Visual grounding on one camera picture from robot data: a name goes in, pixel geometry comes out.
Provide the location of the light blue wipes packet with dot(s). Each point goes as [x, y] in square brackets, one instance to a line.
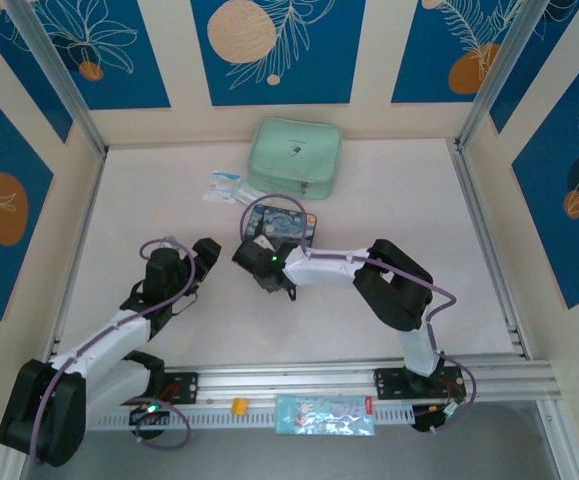
[324, 415]

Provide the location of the mint green zipper pouch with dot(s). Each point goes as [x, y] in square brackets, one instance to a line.
[294, 150]

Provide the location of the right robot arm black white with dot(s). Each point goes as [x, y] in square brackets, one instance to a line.
[319, 270]

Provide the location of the metal zipper pull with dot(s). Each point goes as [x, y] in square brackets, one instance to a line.
[303, 188]

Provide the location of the aluminium corner post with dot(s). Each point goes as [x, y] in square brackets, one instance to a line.
[499, 70]
[54, 65]

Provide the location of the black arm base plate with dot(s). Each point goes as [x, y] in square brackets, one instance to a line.
[394, 382]
[184, 387]

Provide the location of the aluminium side rail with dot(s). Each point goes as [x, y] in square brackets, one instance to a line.
[81, 225]
[479, 225]

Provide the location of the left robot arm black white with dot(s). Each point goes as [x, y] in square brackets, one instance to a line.
[104, 340]

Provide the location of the small yellow block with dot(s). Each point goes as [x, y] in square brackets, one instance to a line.
[239, 405]

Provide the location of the starry night painted box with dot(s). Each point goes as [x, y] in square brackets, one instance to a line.
[281, 225]

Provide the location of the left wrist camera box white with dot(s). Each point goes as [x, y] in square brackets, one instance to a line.
[169, 240]

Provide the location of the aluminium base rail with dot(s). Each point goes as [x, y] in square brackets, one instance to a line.
[289, 382]

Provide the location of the white blue sachet packet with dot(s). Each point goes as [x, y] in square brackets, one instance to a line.
[221, 186]

